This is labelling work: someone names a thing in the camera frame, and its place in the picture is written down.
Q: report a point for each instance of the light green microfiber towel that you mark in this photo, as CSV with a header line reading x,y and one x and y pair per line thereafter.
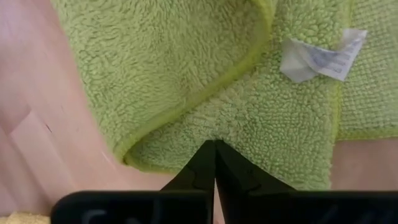
x,y
186,62

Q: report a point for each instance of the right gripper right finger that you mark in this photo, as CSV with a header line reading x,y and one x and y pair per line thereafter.
x,y
236,174

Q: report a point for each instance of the yellow microfiber towel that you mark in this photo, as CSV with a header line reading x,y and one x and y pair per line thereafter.
x,y
21,219

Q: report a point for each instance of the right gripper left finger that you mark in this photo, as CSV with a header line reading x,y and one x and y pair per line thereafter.
x,y
199,174

